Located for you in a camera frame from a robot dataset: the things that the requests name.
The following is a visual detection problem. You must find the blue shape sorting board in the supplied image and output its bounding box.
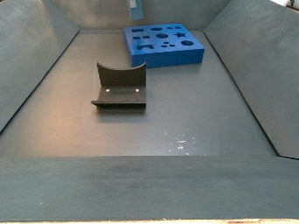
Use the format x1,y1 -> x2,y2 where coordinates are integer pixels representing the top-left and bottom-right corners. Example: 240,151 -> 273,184
125,24 -> 205,68

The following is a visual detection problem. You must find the black curved holder stand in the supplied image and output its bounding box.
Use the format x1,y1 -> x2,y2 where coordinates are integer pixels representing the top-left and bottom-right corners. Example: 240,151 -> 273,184
91,64 -> 146,108

